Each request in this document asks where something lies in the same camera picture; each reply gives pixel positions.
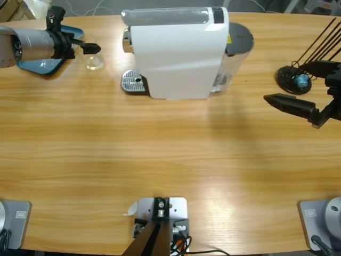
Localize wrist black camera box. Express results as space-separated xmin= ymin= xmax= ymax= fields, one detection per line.
xmin=45 ymin=5 xmax=67 ymax=34

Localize dark camera mount post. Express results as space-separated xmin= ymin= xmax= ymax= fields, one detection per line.
xmin=124 ymin=197 xmax=171 ymax=256

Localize blue coffee capsule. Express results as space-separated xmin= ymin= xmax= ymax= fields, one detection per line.
xmin=294 ymin=74 xmax=310 ymax=89

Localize white paper tag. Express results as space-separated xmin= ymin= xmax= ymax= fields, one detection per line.
xmin=122 ymin=202 xmax=139 ymax=217

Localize white plastic stool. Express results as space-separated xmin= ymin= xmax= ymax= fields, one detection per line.
xmin=282 ymin=0 xmax=341 ymax=15

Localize clear plastic bag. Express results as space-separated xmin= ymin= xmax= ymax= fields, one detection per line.
xmin=22 ymin=0 xmax=53 ymax=19

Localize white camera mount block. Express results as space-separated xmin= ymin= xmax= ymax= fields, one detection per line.
xmin=133 ymin=196 xmax=190 ymax=254

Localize thin black table cable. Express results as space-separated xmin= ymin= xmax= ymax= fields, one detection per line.
xmin=186 ymin=249 xmax=230 ymax=256

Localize arm grey base plate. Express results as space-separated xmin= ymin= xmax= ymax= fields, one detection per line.
xmin=0 ymin=199 xmax=33 ymax=250
xmin=297 ymin=196 xmax=341 ymax=251

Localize teal plastic tray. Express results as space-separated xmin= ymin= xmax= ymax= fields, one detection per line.
xmin=15 ymin=25 xmax=84 ymax=76

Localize white capsule coffee machine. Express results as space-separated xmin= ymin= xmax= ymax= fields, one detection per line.
xmin=121 ymin=6 xmax=230 ymax=101

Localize base black cable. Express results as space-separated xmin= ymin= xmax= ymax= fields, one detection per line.
xmin=0 ymin=229 xmax=12 ymax=250
xmin=311 ymin=234 xmax=335 ymax=256

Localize white floor cable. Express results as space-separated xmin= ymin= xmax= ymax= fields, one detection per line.
xmin=65 ymin=0 xmax=126 ymax=17

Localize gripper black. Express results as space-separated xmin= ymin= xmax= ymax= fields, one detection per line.
xmin=50 ymin=30 xmax=102 ymax=60
xmin=263 ymin=60 xmax=341 ymax=129

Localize metal drip tray grate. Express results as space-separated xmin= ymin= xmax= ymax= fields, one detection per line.
xmin=121 ymin=69 xmax=150 ymax=95

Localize brown cardboard box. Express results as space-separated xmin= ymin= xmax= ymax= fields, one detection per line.
xmin=0 ymin=0 xmax=35 ymax=22

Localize black capsule holder with rods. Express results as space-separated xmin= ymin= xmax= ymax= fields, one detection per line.
xmin=275 ymin=17 xmax=341 ymax=95

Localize orange black cable bundle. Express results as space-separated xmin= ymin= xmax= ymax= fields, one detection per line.
xmin=169 ymin=234 xmax=193 ymax=256

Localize clear drinking glass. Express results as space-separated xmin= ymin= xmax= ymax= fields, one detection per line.
xmin=74 ymin=34 xmax=107 ymax=71

